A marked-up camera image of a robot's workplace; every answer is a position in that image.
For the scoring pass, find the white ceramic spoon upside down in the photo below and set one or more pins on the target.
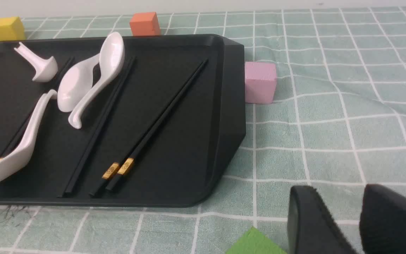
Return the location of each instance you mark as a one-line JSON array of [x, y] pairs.
[[45, 69]]

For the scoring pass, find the black plastic tray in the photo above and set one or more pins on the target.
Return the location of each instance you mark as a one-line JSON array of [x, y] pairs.
[[176, 124]]

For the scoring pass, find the plain black chopstick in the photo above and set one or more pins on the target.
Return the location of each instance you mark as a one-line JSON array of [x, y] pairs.
[[69, 187]]

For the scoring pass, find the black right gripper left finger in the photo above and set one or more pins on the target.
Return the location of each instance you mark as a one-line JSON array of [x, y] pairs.
[[311, 228]]

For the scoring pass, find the green cube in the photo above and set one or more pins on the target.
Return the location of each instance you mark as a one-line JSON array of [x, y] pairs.
[[254, 241]]

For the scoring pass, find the white ceramic spoon middle left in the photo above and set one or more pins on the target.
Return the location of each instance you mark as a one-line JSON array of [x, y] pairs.
[[76, 83]]

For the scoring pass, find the black chopstick gold band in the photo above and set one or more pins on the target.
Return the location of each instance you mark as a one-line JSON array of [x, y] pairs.
[[167, 114], [153, 125]]

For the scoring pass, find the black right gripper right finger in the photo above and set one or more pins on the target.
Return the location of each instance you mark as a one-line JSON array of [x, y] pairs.
[[382, 223]]

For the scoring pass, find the orange cube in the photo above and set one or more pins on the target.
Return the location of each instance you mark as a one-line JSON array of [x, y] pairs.
[[145, 24]]

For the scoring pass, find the green checked tablecloth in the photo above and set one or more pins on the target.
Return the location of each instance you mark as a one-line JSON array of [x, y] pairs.
[[337, 122]]

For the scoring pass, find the white ceramic spoon front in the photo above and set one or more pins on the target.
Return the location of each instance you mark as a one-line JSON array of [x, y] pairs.
[[22, 154]]

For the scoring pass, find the pink cube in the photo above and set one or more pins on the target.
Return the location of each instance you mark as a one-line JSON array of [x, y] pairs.
[[260, 82]]

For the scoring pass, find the black chopstick gold band left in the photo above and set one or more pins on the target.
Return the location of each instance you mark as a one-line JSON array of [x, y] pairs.
[[153, 125]]

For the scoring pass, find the yellow cube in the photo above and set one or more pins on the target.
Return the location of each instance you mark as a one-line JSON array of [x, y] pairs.
[[11, 29]]

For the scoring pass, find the white ceramic spoon long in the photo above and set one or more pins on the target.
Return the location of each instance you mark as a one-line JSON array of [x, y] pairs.
[[111, 60]]

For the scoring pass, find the black chopstick gold band right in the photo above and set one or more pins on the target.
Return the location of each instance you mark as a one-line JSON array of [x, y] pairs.
[[167, 114]]

